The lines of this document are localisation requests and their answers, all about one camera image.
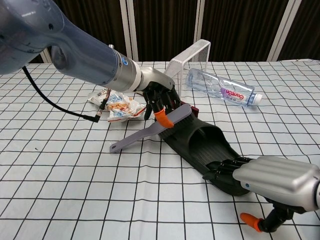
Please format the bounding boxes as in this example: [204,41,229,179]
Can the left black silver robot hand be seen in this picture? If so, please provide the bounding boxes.
[133,66,182,129]

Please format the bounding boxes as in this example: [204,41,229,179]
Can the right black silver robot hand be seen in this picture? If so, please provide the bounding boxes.
[202,156,320,233]

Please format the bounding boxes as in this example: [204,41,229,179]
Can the black slipper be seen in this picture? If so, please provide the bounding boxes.
[157,113,253,198]

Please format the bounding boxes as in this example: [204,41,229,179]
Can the clear plastic box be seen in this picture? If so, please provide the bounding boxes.
[166,39,211,87]

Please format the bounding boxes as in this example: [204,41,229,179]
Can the silver snack packet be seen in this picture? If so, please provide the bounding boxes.
[87,89,147,123]

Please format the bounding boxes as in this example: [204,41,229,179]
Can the clear plastic water bottle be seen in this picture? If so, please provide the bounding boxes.
[186,67,263,108]

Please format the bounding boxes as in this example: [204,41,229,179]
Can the black white-framed folding screen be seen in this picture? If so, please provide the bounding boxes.
[32,0,320,63]

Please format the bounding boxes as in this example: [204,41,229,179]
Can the white checked tablecloth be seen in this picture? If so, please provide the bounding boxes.
[0,58,320,240]

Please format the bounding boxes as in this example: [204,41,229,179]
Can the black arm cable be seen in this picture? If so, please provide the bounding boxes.
[21,65,112,123]

